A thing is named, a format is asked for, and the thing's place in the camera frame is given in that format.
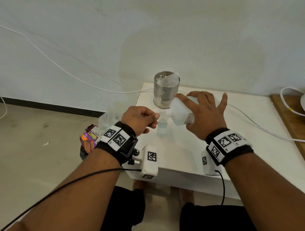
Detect wooden board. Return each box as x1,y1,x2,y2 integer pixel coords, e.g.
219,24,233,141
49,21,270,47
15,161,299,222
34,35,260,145
270,94,305,160

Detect small clear bottle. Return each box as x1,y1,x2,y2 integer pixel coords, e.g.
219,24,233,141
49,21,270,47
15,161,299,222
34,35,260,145
156,118,168,138

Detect white paper in cup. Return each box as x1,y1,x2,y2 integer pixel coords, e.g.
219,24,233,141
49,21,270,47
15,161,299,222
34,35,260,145
158,72,180,88

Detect person's left forearm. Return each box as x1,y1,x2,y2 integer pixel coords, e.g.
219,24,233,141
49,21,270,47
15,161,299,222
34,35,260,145
7,148,121,231

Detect person's black shorts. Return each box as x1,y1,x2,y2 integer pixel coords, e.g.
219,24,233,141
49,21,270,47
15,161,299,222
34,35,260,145
100,186,257,231

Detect person's right foot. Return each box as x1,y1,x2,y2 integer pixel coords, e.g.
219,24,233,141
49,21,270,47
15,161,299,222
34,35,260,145
179,188,195,206

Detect clear plastic bag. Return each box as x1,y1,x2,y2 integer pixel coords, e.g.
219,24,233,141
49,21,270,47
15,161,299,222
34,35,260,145
98,106,124,134

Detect perforated metal cup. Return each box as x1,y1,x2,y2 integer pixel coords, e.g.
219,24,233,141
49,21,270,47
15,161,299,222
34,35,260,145
153,71,181,109

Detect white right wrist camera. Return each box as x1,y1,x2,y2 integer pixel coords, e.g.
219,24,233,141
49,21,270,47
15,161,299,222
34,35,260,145
201,149,222,176

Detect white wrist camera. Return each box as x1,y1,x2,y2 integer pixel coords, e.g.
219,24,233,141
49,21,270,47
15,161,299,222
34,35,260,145
126,145,159,180
201,149,222,176

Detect person's left foot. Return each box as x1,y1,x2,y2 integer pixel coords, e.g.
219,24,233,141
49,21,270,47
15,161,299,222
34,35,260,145
132,180,147,191

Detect person's right hand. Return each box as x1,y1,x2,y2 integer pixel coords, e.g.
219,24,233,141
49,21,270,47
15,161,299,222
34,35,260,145
175,91,228,141

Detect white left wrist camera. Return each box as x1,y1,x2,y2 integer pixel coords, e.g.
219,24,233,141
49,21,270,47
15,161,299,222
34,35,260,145
126,145,159,180

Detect black wristband with markers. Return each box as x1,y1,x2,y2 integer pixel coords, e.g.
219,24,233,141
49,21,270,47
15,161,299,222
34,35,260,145
206,128,254,167
94,121,139,166

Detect person's foot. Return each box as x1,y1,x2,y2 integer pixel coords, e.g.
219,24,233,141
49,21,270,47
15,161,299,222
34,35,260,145
179,188,195,206
132,180,147,191

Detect black right wristband with markers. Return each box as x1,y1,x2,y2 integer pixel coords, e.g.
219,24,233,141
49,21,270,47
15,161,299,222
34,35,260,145
206,128,254,167

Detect person's left hand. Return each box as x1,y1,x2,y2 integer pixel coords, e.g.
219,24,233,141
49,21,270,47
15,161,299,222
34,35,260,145
121,106,160,137

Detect white power cable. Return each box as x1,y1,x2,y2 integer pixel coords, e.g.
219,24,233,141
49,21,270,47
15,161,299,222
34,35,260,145
0,24,305,143

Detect large translucent bottle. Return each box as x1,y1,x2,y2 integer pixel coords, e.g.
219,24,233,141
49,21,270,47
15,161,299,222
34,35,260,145
166,96,200,126

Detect black trash bag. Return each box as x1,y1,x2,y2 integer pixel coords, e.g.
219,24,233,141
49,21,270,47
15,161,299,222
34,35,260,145
79,145,89,161

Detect black left wristband with markers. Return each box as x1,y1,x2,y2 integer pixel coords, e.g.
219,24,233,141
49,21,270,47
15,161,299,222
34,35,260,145
94,121,139,166

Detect person's right forearm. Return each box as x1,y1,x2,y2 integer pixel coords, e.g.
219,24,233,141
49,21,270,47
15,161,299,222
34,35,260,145
225,153,305,231

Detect black right camera cable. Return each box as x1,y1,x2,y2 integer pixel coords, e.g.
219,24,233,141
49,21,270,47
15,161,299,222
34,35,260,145
215,170,226,206

